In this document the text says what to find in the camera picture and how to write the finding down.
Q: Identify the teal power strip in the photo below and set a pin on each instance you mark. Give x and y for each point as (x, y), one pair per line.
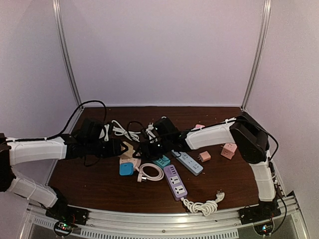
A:
(162, 162)

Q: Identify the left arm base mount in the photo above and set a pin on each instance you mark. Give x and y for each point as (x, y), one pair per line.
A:
(68, 220)

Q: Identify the pink square plug adapter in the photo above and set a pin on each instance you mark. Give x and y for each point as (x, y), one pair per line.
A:
(199, 126)

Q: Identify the purple power strip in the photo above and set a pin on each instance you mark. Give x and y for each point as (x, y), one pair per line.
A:
(175, 182)

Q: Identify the left aluminium frame post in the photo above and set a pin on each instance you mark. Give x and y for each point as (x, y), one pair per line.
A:
(64, 49)

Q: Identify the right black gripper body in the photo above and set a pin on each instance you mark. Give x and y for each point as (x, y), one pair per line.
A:
(155, 153)

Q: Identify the beige cube adapter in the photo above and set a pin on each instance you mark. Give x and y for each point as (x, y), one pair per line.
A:
(131, 152)

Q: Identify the right aluminium frame post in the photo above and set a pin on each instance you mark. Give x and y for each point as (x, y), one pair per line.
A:
(264, 26)

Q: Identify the aluminium frame post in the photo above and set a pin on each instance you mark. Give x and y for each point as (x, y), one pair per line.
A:
(64, 49)
(264, 26)

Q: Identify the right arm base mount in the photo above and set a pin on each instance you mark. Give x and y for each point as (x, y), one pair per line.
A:
(262, 218)

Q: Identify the pink cube socket adapter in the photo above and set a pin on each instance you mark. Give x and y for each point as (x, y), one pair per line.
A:
(228, 150)

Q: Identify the aluminium front rail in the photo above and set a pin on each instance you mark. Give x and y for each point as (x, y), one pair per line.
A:
(224, 224)

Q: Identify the round pink white power strip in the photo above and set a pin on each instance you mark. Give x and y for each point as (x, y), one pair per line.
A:
(136, 162)

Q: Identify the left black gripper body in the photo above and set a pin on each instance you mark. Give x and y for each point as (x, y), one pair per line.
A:
(106, 152)

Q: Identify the light blue power strip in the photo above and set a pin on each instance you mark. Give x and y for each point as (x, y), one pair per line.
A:
(187, 161)

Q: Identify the small pink plug adapter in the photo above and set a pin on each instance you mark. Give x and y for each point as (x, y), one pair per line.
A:
(204, 156)

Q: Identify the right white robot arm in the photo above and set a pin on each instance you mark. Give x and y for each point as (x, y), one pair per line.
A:
(251, 139)

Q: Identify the blue square adapter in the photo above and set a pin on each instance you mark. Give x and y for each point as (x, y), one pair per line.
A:
(126, 169)

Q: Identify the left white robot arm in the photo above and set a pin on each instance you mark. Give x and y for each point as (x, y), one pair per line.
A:
(17, 151)

